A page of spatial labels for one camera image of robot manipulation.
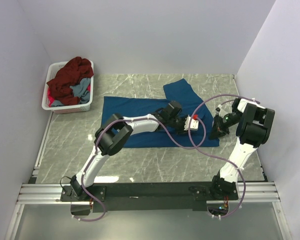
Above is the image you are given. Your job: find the grey blue t shirt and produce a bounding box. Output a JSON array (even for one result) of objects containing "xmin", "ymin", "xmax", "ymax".
[{"xmin": 52, "ymin": 77, "xmax": 92, "ymax": 107}]

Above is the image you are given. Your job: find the white laundry basket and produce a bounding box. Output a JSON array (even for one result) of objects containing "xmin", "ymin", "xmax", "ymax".
[{"xmin": 41, "ymin": 61, "xmax": 94, "ymax": 114}]

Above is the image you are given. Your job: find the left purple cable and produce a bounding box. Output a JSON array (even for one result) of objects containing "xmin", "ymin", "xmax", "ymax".
[{"xmin": 78, "ymin": 114, "xmax": 207, "ymax": 222}]

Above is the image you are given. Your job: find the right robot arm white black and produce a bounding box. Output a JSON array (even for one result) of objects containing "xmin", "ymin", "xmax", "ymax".
[{"xmin": 209, "ymin": 98, "xmax": 275, "ymax": 200}]

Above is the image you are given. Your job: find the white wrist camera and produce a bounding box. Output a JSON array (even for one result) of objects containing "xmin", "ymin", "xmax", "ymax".
[
  {"xmin": 184, "ymin": 115, "xmax": 199, "ymax": 131},
  {"xmin": 215, "ymin": 104, "xmax": 228, "ymax": 118}
]

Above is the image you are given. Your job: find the black base beam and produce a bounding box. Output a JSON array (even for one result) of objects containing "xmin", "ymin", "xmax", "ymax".
[{"xmin": 60, "ymin": 175, "xmax": 239, "ymax": 213}]

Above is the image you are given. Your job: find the pink garment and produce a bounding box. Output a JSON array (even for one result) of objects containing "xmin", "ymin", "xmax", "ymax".
[{"xmin": 46, "ymin": 83, "xmax": 92, "ymax": 108}]

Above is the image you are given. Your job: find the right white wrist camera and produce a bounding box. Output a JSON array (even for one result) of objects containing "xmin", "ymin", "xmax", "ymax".
[{"xmin": 215, "ymin": 104, "xmax": 228, "ymax": 118}]

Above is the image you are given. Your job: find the purple cable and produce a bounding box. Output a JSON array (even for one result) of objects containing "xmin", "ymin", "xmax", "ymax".
[
  {"xmin": 78, "ymin": 114, "xmax": 207, "ymax": 222},
  {"xmin": 187, "ymin": 94, "xmax": 261, "ymax": 219}
]

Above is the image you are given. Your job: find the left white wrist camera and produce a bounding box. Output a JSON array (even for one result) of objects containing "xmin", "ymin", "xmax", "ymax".
[{"xmin": 184, "ymin": 115, "xmax": 199, "ymax": 131}]

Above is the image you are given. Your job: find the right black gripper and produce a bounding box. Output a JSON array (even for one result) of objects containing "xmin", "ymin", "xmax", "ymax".
[{"xmin": 208, "ymin": 111, "xmax": 242, "ymax": 141}]

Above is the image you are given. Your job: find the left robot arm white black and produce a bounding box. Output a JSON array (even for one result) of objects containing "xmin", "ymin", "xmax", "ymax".
[{"xmin": 70, "ymin": 101, "xmax": 191, "ymax": 201}]

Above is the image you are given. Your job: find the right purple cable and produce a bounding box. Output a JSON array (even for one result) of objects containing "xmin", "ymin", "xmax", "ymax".
[{"xmin": 187, "ymin": 94, "xmax": 261, "ymax": 219}]

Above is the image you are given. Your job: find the dark red t shirt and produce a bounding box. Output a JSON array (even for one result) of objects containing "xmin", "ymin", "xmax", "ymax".
[{"xmin": 47, "ymin": 56, "xmax": 94, "ymax": 107}]

